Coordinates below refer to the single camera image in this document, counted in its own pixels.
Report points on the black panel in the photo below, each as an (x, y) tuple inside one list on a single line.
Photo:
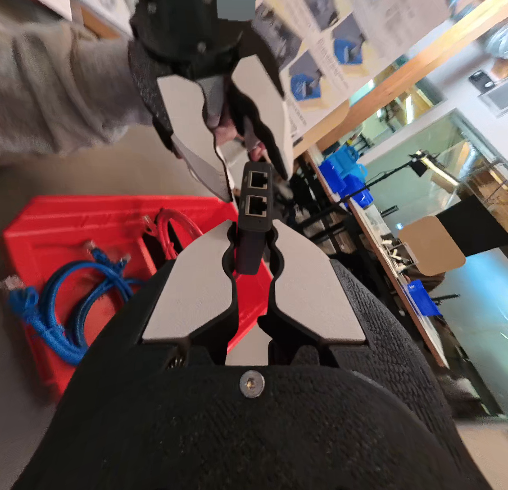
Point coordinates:
[(476, 228)]

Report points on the person's left hand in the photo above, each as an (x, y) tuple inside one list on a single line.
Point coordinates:
[(226, 132)]

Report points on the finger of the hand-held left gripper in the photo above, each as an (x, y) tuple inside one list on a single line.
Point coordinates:
[(266, 97), (182, 108)]

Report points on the black ethernet adapter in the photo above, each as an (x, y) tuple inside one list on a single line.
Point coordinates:
[(256, 220)]

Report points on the printed instruction poster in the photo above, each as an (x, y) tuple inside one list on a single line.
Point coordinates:
[(325, 53)]

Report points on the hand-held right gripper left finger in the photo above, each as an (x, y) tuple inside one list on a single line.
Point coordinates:
[(190, 291)]

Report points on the rounded wooden chair back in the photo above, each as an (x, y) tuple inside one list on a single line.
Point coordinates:
[(430, 246)]

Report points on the red plastic bin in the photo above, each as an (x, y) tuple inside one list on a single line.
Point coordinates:
[(79, 224)]

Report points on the metal air vent grille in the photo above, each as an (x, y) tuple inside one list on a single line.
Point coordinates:
[(496, 101)]

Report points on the long wooden work table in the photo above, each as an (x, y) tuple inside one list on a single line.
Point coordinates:
[(397, 275)]

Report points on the black stand lamp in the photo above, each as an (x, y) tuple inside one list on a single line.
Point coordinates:
[(432, 168)]

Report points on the tray of white parts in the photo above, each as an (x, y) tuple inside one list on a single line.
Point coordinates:
[(397, 255)]

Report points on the wooden post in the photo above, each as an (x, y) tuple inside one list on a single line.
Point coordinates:
[(397, 73)]

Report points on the silver ribbed air duct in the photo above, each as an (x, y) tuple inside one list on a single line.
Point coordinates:
[(496, 39)]

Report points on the black bin divider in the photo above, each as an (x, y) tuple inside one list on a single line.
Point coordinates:
[(158, 247)]

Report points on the person's left forearm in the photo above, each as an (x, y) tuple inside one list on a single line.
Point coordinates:
[(59, 89)]

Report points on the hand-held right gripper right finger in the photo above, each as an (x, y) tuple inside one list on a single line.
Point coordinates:
[(317, 295)]

